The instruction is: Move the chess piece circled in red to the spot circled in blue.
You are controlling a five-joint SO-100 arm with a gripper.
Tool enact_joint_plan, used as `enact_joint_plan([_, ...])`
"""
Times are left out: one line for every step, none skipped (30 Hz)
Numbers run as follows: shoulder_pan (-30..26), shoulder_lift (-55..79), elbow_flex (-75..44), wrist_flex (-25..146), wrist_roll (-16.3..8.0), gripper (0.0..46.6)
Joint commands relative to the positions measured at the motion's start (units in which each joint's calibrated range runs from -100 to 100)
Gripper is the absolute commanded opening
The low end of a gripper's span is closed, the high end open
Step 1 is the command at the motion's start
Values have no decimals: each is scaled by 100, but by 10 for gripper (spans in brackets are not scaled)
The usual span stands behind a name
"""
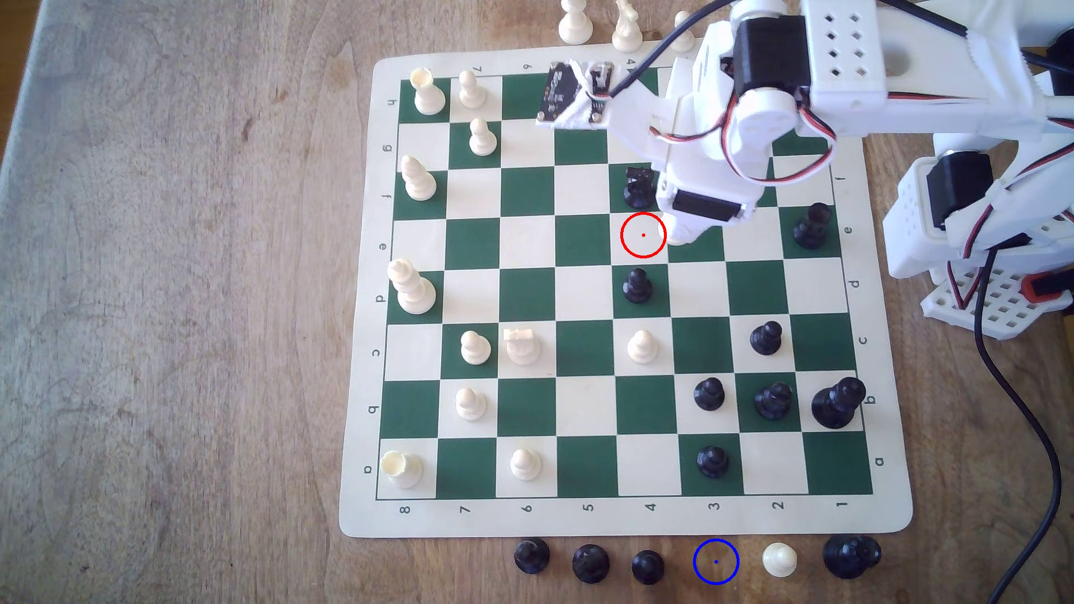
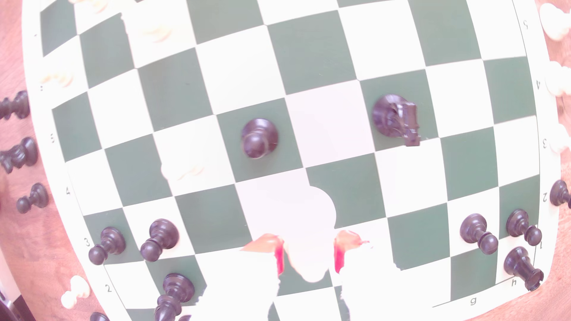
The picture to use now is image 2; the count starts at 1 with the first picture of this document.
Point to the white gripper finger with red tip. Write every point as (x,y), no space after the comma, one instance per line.
(250,289)
(370,289)

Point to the black chess bishop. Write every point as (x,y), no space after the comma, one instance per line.
(176,289)

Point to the black chess pawn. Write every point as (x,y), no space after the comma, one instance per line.
(111,240)
(475,227)
(38,196)
(258,138)
(560,192)
(163,234)
(517,223)

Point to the black chess rook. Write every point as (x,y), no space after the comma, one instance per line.
(519,263)
(20,105)

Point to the black chess queen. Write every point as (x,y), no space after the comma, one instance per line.
(99,317)

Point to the black chess knight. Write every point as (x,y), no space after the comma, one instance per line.
(392,118)
(24,153)

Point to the white chess knight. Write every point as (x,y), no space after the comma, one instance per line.
(154,32)
(560,80)

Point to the white chess bishop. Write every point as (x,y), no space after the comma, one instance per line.
(555,22)

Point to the green and cream chessboard mat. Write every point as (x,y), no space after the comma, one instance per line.
(312,53)

